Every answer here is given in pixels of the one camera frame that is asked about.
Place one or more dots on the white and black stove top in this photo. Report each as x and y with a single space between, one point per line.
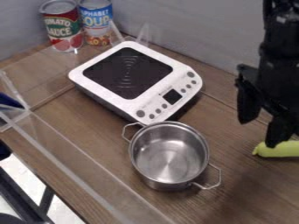
139 82

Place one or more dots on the dark blue object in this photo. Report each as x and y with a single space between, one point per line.
9 102

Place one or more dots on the tomato sauce can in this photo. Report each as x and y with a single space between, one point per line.
62 20

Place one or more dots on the clear acrylic barrier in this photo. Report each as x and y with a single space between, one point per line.
106 200

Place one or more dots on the black metal table frame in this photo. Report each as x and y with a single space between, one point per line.
29 212

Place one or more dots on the stainless steel pot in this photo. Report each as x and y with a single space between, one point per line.
170 155

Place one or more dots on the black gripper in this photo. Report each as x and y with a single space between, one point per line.
270 88

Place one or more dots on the alphabet soup can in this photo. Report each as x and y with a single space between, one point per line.
97 14

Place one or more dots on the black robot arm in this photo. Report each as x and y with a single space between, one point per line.
281 18

